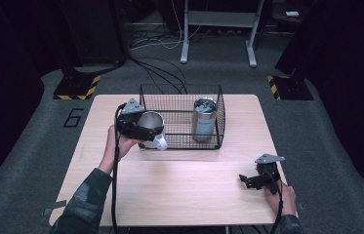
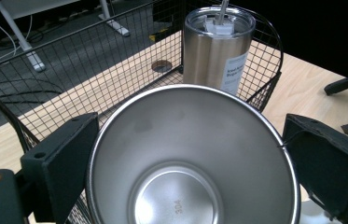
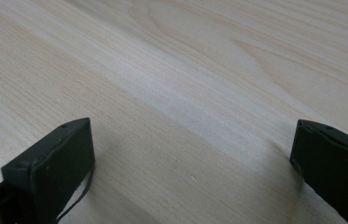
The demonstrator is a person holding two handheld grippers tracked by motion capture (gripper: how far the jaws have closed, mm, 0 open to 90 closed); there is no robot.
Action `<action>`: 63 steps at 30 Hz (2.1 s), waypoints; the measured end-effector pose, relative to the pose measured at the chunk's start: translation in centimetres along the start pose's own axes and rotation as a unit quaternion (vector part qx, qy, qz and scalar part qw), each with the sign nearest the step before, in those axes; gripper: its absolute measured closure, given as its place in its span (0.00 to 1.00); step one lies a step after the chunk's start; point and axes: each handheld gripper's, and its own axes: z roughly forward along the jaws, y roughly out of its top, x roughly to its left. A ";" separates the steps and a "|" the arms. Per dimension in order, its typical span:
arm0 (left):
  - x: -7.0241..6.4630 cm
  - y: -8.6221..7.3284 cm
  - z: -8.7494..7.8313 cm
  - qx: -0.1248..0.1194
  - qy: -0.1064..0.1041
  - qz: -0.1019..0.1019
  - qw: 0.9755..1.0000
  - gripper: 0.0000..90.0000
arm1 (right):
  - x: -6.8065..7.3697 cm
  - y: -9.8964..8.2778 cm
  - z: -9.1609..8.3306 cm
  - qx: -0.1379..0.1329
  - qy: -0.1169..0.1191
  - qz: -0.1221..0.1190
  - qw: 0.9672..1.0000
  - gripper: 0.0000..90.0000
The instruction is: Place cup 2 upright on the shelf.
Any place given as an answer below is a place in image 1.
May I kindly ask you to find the dark curtain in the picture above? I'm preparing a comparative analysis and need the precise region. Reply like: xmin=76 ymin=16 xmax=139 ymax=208
xmin=300 ymin=0 xmax=364 ymax=223
xmin=0 ymin=0 xmax=57 ymax=201

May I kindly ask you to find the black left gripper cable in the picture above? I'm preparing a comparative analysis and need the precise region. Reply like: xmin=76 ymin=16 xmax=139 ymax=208
xmin=110 ymin=102 xmax=129 ymax=234

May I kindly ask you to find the person's right hand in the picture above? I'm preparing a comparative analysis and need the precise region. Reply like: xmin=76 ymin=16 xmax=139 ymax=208
xmin=263 ymin=180 xmax=298 ymax=217

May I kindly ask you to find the steel tumbler with lid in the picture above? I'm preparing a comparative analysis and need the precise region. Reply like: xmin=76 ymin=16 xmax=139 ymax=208
xmin=191 ymin=97 xmax=219 ymax=143

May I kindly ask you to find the silver metal mug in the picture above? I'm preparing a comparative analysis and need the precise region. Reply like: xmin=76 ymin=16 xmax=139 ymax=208
xmin=136 ymin=110 xmax=169 ymax=151

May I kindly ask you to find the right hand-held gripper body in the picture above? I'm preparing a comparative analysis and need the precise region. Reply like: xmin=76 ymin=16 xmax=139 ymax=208
xmin=255 ymin=153 xmax=286 ymax=195

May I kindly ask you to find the grey tape piece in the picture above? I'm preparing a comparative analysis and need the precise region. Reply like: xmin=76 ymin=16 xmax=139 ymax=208
xmin=42 ymin=199 xmax=67 ymax=217

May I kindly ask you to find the white metal desk frame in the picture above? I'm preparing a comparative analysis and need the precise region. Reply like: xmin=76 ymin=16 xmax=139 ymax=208
xmin=180 ymin=0 xmax=265 ymax=68

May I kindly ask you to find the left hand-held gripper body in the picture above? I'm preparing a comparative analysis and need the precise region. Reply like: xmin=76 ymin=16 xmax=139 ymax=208
xmin=115 ymin=97 xmax=146 ymax=140

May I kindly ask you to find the black stand with striped base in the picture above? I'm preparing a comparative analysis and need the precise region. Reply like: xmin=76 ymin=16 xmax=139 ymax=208
xmin=53 ymin=0 xmax=129 ymax=101
xmin=266 ymin=0 xmax=334 ymax=101

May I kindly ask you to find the person's left hand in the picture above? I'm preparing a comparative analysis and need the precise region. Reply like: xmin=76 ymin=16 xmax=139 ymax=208
xmin=98 ymin=125 xmax=142 ymax=175

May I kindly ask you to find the black wire basket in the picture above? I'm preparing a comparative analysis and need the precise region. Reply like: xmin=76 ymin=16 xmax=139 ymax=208
xmin=135 ymin=83 xmax=226 ymax=151

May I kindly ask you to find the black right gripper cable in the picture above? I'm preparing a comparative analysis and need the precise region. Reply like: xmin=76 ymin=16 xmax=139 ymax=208
xmin=266 ymin=169 xmax=285 ymax=234

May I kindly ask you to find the bundle of floor cables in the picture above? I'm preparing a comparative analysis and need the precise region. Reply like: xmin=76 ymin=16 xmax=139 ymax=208
xmin=127 ymin=19 xmax=203 ymax=96

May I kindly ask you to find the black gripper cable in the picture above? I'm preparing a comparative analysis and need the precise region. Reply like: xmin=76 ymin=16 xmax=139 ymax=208
xmin=110 ymin=102 xmax=129 ymax=234
xmin=266 ymin=169 xmax=285 ymax=234

